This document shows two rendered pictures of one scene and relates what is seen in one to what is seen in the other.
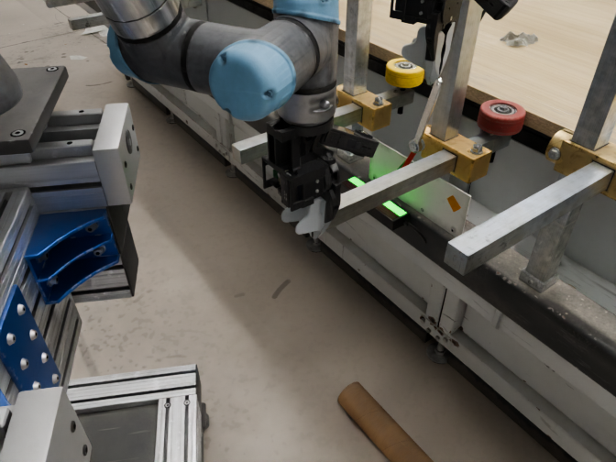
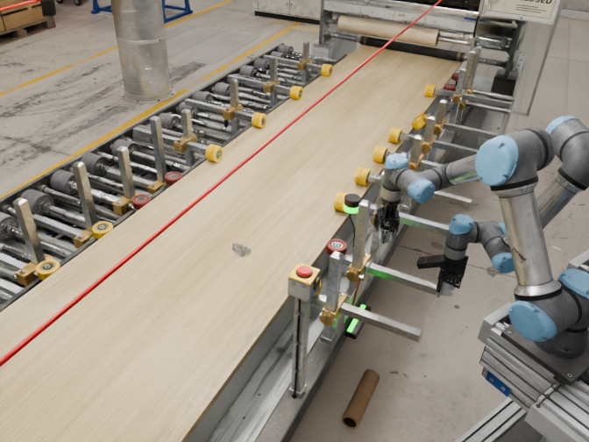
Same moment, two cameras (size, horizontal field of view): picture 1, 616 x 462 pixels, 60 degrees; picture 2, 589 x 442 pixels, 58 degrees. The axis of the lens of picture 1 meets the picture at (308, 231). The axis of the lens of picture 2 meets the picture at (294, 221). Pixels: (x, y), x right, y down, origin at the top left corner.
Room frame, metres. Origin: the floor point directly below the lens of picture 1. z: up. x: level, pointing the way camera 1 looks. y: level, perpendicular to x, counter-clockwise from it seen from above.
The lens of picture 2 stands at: (1.84, 1.02, 2.18)
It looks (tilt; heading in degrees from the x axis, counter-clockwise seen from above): 35 degrees down; 241
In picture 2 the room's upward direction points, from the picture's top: 2 degrees clockwise
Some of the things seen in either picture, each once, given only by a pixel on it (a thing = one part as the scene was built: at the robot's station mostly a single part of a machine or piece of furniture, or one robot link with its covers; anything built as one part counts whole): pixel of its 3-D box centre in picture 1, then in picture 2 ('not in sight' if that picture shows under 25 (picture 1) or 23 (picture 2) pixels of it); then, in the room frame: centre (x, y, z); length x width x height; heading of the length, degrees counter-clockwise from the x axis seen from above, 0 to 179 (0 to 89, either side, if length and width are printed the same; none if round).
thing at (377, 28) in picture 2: not in sight; (413, 34); (-0.92, -2.22, 1.05); 1.43 x 0.12 x 0.12; 126
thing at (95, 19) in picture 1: (138, 12); not in sight; (1.78, 0.54, 0.80); 0.44 x 0.03 x 0.04; 126
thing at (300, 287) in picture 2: not in sight; (303, 282); (1.27, 0.06, 1.18); 0.07 x 0.07 x 0.08; 36
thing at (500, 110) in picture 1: (496, 134); (336, 254); (0.89, -0.35, 0.85); 0.08 x 0.08 x 0.11
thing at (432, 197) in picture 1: (413, 186); (357, 295); (0.87, -0.21, 0.75); 0.26 x 0.01 x 0.10; 36
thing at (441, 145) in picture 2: not in sight; (440, 144); (-0.02, -0.81, 0.95); 0.50 x 0.04 x 0.04; 126
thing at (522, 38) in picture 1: (521, 37); (241, 247); (1.24, -0.49, 0.91); 0.09 x 0.07 x 0.02; 93
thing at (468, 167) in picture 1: (452, 150); (358, 267); (0.84, -0.26, 0.85); 0.14 x 0.06 x 0.05; 36
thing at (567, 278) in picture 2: not in sight; (574, 297); (0.65, 0.45, 1.21); 0.13 x 0.12 x 0.14; 3
